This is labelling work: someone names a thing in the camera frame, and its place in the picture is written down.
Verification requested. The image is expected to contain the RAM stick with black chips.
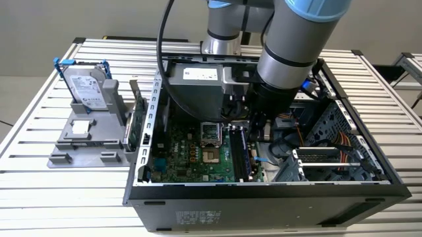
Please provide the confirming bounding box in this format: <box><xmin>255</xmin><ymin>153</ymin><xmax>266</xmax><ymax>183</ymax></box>
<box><xmin>238</xmin><ymin>126</ymin><xmax>254</xmax><ymax>183</ymax></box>

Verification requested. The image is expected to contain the black RAM slot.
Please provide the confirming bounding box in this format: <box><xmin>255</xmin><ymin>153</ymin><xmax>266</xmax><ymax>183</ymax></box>
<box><xmin>232</xmin><ymin>125</ymin><xmax>243</xmax><ymax>183</ymax></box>
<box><xmin>230</xmin><ymin>125</ymin><xmax>240</xmax><ymax>183</ymax></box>
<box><xmin>235</xmin><ymin>125</ymin><xmax>247</xmax><ymax>183</ymax></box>

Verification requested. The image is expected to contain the grey power supply unit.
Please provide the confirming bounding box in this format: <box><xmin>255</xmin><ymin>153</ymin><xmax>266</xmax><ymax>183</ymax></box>
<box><xmin>162</xmin><ymin>62</ymin><xmax>227</xmax><ymax>124</ymax></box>

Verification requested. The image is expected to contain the metal socket cover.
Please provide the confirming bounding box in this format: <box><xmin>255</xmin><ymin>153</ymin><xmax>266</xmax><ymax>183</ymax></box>
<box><xmin>199</xmin><ymin>119</ymin><xmax>222</xmax><ymax>148</ymax></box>

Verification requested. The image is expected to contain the CPU socket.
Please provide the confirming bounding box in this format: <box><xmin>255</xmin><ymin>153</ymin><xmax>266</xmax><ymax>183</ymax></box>
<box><xmin>200</xmin><ymin>147</ymin><xmax>222</xmax><ymax>164</ymax></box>

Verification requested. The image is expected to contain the metal disk bay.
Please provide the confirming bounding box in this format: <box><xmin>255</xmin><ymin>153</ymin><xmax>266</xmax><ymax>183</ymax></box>
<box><xmin>275</xmin><ymin>145</ymin><xmax>363</xmax><ymax>183</ymax></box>

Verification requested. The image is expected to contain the green motherboard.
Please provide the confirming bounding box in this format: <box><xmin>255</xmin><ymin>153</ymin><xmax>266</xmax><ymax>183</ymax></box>
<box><xmin>149</xmin><ymin>122</ymin><xmax>267</xmax><ymax>184</ymax></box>

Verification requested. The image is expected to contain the green graphics card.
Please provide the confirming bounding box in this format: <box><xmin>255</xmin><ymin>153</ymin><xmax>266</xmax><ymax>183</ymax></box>
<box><xmin>123</xmin><ymin>78</ymin><xmax>148</xmax><ymax>152</ymax></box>

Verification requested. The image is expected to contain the aluminium side table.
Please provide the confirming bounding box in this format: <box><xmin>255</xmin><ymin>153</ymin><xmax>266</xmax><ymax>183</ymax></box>
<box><xmin>391</xmin><ymin>51</ymin><xmax>422</xmax><ymax>90</ymax></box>

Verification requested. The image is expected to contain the black Dell PC case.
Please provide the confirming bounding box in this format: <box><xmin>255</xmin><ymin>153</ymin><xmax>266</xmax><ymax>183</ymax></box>
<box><xmin>121</xmin><ymin>51</ymin><xmax>413</xmax><ymax>233</ymax></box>

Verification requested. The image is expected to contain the black bar with yellow end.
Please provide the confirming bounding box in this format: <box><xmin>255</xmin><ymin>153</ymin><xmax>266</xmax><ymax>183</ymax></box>
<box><xmin>101</xmin><ymin>35</ymin><xmax>190</xmax><ymax>42</ymax></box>

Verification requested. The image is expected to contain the grey parts rack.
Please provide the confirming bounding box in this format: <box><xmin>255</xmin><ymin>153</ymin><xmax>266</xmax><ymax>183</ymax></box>
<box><xmin>47</xmin><ymin>79</ymin><xmax>148</xmax><ymax>169</ymax></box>

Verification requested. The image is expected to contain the silver hard disk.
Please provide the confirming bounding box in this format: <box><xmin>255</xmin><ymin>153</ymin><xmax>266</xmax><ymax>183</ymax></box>
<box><xmin>61</xmin><ymin>64</ymin><xmax>109</xmax><ymax>111</ymax></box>

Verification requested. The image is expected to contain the silver CPU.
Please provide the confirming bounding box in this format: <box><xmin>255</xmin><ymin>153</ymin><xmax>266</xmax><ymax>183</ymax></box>
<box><xmin>71</xmin><ymin>119</ymin><xmax>91</xmax><ymax>134</ymax></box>

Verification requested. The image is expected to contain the blue disk carrier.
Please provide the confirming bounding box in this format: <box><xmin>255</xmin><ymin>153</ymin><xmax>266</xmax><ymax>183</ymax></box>
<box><xmin>53</xmin><ymin>56</ymin><xmax>113</xmax><ymax>115</ymax></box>

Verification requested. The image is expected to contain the blue ring light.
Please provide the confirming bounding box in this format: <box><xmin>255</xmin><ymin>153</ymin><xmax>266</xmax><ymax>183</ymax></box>
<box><xmin>302</xmin><ymin>78</ymin><xmax>319</xmax><ymax>91</ymax></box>

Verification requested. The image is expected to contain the thin orange wire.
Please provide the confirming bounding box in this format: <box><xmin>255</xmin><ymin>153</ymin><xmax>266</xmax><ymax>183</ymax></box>
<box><xmin>295</xmin><ymin>122</ymin><xmax>304</xmax><ymax>149</ymax></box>

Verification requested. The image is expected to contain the black looped cable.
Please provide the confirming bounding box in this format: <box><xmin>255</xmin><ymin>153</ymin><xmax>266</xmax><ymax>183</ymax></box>
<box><xmin>267</xmin><ymin>134</ymin><xmax>299</xmax><ymax>166</ymax></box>

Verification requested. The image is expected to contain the black cable with blue tab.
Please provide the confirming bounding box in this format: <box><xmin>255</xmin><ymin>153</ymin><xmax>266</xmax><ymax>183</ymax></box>
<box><xmin>252</xmin><ymin>156</ymin><xmax>280</xmax><ymax>165</ymax></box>

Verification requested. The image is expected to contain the orange red wire bundle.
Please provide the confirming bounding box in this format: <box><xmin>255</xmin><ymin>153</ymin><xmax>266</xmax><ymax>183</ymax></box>
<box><xmin>331</xmin><ymin>131</ymin><xmax>354</xmax><ymax>173</ymax></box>

